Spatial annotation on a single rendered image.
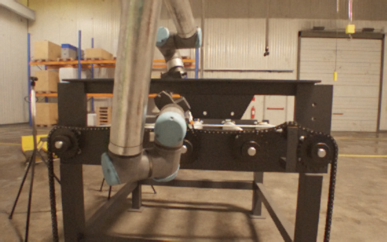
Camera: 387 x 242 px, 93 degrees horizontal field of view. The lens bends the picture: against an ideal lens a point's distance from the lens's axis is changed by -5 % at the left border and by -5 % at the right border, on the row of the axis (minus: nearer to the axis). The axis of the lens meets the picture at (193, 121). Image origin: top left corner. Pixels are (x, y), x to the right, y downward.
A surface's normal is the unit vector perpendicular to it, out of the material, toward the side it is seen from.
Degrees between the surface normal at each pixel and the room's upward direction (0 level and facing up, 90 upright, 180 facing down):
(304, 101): 90
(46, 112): 90
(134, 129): 107
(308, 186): 90
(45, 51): 90
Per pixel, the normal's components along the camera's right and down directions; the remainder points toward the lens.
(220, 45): -0.07, 0.07
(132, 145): 0.60, 0.35
